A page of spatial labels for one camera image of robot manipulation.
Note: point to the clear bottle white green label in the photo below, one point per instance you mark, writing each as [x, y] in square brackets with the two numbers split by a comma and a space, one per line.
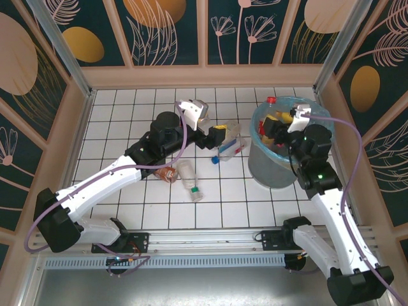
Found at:
[234, 129]

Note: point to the clear bottle blue label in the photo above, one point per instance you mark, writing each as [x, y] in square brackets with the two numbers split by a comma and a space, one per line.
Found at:
[232, 148]

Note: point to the blue plastic bin liner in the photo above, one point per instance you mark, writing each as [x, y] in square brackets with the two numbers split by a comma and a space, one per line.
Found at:
[253, 127]

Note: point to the grey metal bin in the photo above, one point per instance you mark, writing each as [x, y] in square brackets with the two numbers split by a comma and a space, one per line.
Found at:
[271, 169]

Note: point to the brown drink bottle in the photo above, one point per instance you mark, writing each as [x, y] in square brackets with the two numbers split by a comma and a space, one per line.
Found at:
[167, 173]

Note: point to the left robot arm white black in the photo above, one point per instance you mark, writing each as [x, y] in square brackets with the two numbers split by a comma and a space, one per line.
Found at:
[95, 180]

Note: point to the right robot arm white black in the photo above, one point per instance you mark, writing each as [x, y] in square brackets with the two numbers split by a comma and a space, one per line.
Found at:
[331, 216]

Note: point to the grey metal base sheet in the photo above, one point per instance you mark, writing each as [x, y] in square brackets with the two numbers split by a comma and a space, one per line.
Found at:
[207, 287]

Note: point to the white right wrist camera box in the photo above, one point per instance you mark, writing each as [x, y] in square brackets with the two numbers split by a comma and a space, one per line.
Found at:
[299, 122]

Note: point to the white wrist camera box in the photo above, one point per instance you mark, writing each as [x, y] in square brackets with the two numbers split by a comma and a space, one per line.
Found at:
[191, 111]
[299, 122]

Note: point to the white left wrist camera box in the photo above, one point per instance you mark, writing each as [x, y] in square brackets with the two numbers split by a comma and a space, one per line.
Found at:
[191, 111]

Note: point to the aluminium side rail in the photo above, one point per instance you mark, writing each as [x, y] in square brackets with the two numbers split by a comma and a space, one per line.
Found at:
[81, 127]

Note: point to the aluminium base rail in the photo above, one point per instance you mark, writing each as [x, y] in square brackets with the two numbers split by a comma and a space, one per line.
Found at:
[207, 237]

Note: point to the aluminium frame post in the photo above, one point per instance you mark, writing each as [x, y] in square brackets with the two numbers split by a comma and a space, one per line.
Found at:
[63, 51]
[341, 41]

